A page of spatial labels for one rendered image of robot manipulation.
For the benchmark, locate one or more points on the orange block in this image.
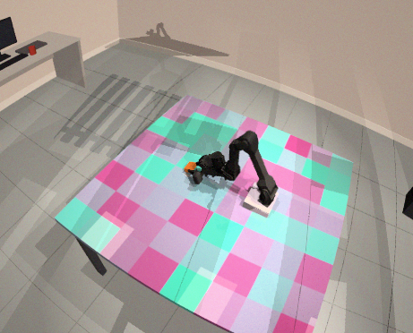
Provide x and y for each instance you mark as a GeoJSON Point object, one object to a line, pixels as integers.
{"type": "Point", "coordinates": [190, 166]}

